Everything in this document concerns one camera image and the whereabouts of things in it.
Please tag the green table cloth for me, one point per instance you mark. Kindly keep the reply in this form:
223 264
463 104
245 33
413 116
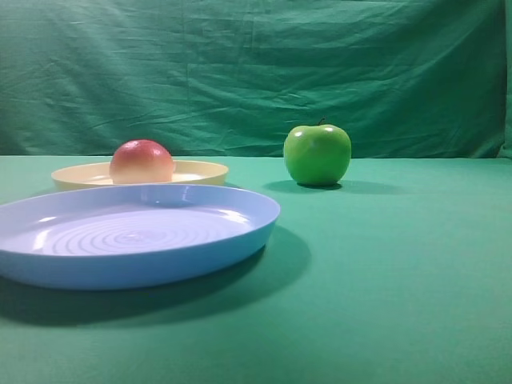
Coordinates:
400 275

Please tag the blue plastic plate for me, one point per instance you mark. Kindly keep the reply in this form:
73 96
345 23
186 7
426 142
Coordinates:
127 237

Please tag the yellow plastic plate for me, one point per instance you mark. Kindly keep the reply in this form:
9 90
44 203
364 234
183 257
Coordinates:
97 174

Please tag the round yellow red bread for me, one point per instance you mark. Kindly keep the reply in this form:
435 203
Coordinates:
141 161

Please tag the green apple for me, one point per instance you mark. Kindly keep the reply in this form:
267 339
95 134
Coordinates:
317 155

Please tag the green backdrop cloth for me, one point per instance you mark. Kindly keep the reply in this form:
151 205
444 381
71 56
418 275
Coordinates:
405 79

